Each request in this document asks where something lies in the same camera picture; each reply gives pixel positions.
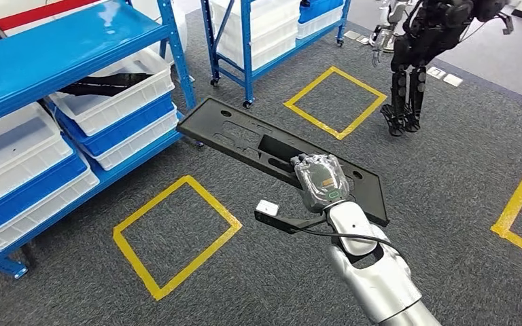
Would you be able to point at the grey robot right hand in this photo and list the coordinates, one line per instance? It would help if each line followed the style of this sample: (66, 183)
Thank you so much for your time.
(322, 182)

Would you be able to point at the black plastic plate bracket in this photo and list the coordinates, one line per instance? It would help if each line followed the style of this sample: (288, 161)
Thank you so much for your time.
(225, 121)

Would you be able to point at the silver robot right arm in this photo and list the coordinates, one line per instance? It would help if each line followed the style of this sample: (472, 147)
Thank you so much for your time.
(378, 279)

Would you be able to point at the blue metal shelf rack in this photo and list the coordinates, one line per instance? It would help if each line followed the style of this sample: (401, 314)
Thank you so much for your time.
(247, 67)
(63, 49)

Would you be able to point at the yellow floor tape square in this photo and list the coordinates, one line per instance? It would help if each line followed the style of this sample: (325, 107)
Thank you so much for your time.
(514, 202)
(309, 87)

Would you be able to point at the white plastic crate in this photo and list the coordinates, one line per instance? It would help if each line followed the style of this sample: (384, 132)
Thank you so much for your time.
(261, 11)
(139, 144)
(40, 218)
(319, 27)
(265, 56)
(121, 112)
(265, 38)
(18, 171)

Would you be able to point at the white floor outlet plate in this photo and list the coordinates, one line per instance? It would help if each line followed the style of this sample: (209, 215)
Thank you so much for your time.
(363, 39)
(453, 80)
(436, 73)
(352, 35)

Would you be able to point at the black humanoid robot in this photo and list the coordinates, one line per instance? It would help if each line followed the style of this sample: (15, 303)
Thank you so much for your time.
(423, 36)

